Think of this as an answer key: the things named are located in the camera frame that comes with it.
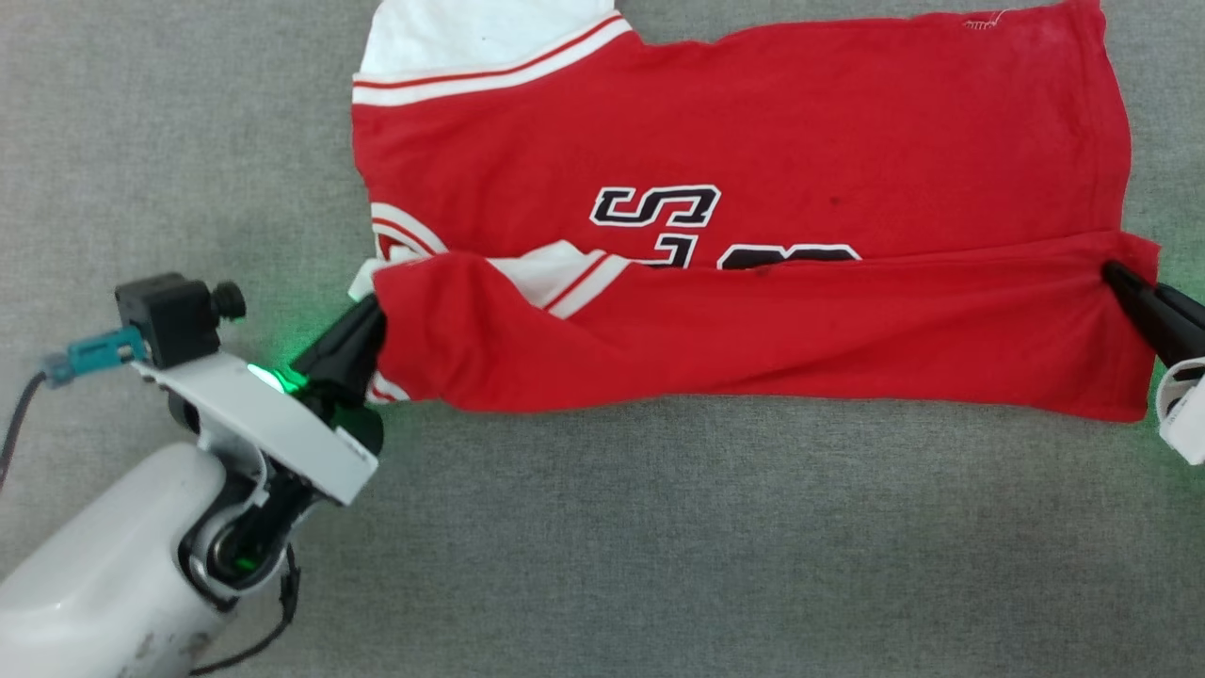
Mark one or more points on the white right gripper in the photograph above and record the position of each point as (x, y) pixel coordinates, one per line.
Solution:
(1188, 414)

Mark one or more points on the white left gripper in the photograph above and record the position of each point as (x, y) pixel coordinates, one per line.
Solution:
(282, 424)

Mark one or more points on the red and white jersey shirt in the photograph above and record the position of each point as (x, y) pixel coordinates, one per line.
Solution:
(753, 141)

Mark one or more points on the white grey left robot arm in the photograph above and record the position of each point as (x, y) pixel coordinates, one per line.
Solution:
(94, 584)

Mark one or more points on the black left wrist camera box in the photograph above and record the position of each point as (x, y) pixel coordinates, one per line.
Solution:
(174, 315)

